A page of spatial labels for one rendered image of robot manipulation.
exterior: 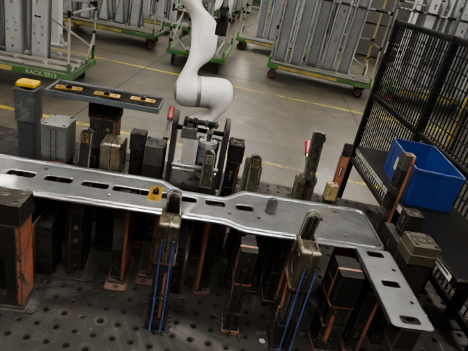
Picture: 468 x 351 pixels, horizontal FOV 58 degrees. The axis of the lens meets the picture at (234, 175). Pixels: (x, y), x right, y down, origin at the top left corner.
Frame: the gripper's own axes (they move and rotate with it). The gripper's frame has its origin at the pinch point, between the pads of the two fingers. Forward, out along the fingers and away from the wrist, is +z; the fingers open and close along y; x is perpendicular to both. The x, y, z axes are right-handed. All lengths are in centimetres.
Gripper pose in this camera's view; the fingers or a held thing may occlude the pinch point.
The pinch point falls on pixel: (220, 30)
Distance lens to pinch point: 133.4
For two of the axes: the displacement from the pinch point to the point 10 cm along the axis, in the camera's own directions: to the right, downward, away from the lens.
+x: 9.8, 1.6, 1.0
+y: 0.2, 4.4, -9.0
